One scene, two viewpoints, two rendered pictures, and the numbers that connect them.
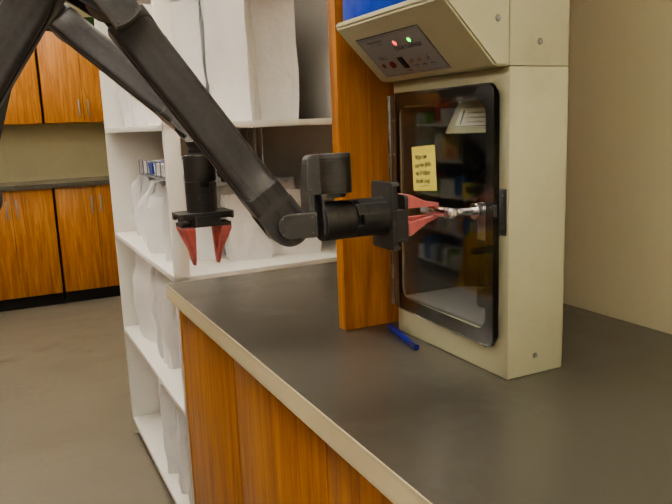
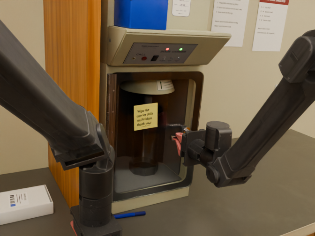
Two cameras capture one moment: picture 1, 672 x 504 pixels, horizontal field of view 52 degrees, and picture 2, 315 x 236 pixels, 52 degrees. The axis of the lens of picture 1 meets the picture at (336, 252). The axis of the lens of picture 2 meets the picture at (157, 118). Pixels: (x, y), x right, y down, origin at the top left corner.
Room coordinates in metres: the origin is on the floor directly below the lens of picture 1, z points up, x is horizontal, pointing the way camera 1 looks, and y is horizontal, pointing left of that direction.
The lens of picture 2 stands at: (1.21, 0.76, 1.54)
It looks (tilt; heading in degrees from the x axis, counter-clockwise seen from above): 17 degrees down; 266
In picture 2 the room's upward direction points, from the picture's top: 4 degrees clockwise
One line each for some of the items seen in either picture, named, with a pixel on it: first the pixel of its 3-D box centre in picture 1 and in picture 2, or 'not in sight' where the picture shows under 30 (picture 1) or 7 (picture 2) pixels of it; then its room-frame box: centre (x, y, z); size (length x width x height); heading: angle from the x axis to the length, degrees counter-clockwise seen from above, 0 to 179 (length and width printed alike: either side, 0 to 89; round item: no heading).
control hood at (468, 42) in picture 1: (413, 42); (170, 48); (1.12, -0.14, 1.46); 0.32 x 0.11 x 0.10; 26
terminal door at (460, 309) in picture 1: (439, 210); (155, 136); (1.14, -0.18, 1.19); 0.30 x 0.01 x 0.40; 24
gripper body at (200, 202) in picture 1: (201, 201); (95, 208); (1.27, 0.25, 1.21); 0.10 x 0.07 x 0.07; 116
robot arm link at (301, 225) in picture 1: (311, 194); (220, 151); (1.00, 0.03, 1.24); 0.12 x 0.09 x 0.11; 106
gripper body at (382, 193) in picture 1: (371, 216); (199, 151); (1.03, -0.06, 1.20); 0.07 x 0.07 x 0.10; 25
